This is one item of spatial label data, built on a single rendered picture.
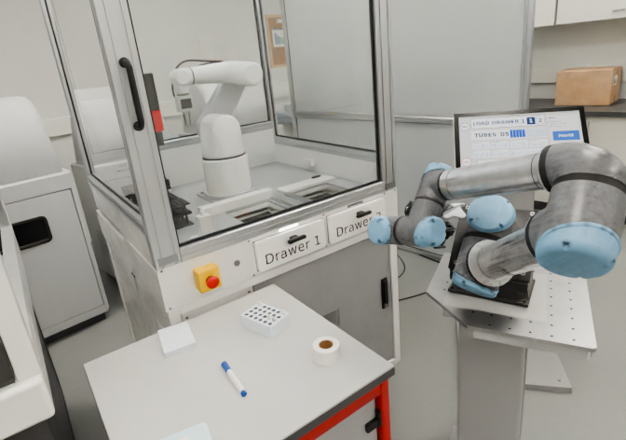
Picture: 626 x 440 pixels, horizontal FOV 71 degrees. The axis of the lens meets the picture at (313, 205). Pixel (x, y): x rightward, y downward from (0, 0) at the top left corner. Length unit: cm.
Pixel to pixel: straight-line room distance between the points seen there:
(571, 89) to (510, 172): 337
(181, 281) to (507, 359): 102
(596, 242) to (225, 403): 83
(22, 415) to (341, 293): 114
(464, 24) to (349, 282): 175
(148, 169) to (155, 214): 13
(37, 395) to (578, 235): 110
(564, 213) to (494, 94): 207
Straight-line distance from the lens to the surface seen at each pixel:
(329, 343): 119
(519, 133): 206
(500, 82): 283
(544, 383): 233
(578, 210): 82
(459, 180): 105
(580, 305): 149
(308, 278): 170
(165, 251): 138
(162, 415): 116
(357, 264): 184
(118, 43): 128
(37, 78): 447
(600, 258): 82
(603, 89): 427
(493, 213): 122
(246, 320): 134
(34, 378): 117
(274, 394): 112
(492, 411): 166
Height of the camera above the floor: 150
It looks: 19 degrees down
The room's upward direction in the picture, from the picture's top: 6 degrees counter-clockwise
